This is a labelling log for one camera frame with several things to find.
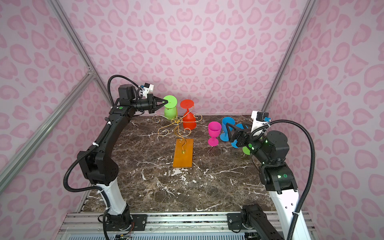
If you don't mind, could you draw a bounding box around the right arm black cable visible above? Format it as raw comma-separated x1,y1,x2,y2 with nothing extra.
250,119,316,240

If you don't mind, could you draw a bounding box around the blue wine glass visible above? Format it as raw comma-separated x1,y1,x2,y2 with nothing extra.
220,117,235,142
231,123,249,149

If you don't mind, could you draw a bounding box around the aluminium frame post left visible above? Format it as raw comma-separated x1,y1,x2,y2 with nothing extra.
47,0,113,106

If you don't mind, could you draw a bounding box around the aluminium diagonal frame bar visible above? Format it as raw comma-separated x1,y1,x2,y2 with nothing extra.
1,72,95,193

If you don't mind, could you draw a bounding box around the aluminium frame post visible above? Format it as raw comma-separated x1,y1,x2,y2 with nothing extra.
262,0,318,112
47,0,113,106

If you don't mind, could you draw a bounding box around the gold wire glass rack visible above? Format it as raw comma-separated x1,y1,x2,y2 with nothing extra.
152,114,192,139

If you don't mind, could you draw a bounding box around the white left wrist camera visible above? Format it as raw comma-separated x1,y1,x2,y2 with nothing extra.
139,83,154,99

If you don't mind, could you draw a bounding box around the red wine glass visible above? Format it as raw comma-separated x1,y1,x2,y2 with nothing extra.
180,100,197,130

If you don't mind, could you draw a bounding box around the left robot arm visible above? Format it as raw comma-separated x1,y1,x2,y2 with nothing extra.
78,84,168,229

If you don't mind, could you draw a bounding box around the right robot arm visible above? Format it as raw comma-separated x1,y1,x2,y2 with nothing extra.
226,120,316,240

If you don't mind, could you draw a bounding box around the green wine glass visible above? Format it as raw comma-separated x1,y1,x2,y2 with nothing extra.
242,146,251,156
164,95,178,120

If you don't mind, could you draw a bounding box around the aluminium frame post right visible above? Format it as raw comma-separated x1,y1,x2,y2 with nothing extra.
262,0,318,112

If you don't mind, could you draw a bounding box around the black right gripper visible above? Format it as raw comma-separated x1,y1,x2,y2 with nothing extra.
225,121,272,166

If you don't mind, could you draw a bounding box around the magenta wine glass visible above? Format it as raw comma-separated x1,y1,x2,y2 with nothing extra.
208,122,222,147

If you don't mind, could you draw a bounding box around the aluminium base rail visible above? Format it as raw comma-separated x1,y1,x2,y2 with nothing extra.
55,211,319,240

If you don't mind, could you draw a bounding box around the orange wooden rack base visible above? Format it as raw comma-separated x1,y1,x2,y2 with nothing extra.
173,139,194,168

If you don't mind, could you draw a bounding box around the blue front wine glass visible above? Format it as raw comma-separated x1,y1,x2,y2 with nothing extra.
231,123,249,149

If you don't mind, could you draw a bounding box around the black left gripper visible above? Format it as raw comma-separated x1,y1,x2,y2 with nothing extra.
130,94,168,114

